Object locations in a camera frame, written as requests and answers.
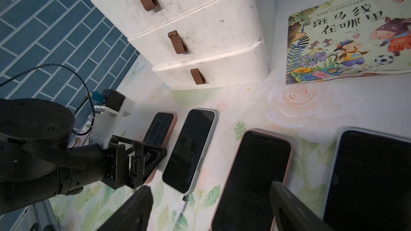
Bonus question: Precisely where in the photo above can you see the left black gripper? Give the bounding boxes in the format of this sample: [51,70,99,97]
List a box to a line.
[102,135,167,190]

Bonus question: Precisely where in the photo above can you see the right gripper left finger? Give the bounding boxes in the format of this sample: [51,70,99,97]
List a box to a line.
[97,186,154,231]

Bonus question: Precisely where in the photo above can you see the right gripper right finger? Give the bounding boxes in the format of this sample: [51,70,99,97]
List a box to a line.
[270,181,332,231]

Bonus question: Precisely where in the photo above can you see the phone with orange case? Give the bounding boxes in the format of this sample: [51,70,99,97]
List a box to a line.
[142,112,177,184]

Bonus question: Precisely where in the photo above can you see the phone with red case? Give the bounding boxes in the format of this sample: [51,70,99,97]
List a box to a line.
[210,129,293,231]

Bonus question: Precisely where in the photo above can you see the phone with pale green case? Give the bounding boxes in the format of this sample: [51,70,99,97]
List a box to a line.
[321,127,411,231]

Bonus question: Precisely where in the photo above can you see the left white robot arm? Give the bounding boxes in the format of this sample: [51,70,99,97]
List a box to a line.
[1,98,167,214]

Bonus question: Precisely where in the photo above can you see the white three-drawer storage box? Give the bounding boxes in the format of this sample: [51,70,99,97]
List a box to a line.
[90,0,276,90]

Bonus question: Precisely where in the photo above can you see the colourful cartoon picture book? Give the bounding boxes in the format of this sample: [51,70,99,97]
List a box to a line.
[286,0,411,85]

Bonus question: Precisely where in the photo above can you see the white charging cable plug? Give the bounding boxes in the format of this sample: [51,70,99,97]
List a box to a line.
[172,195,188,231]

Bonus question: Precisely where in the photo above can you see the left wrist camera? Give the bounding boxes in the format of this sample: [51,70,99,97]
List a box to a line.
[76,89,135,150]

